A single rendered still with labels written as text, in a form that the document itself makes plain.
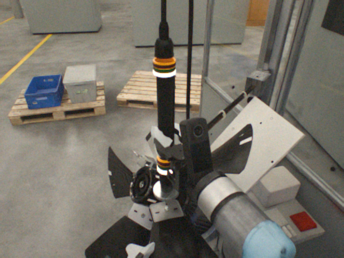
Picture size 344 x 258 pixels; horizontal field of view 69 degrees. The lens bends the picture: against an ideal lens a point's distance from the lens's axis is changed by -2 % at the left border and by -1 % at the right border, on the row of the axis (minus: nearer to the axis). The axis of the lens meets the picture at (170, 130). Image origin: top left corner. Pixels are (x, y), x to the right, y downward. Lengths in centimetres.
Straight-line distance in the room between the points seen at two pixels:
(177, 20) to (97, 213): 474
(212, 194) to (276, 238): 11
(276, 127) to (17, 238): 208
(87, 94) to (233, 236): 329
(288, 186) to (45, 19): 749
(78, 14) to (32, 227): 622
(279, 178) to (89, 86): 277
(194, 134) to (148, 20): 567
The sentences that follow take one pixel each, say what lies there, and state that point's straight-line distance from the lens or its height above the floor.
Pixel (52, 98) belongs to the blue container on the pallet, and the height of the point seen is 27.
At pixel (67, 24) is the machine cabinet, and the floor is 24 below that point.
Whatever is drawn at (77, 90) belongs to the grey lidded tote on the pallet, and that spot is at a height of 34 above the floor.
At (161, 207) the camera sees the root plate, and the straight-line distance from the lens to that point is 78.
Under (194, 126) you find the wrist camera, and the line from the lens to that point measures 44.
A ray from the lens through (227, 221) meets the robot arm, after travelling 41.
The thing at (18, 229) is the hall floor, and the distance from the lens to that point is 249.
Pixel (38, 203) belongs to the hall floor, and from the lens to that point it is 260.
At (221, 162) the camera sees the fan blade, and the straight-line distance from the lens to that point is 63.
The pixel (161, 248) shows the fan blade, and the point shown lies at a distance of 72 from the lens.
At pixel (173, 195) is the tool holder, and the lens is 69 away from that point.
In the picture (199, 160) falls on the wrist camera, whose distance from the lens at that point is 46.
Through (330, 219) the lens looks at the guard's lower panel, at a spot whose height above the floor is 90.
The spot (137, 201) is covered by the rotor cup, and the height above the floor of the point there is 120.
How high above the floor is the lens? 181
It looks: 35 degrees down
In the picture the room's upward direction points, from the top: straight up
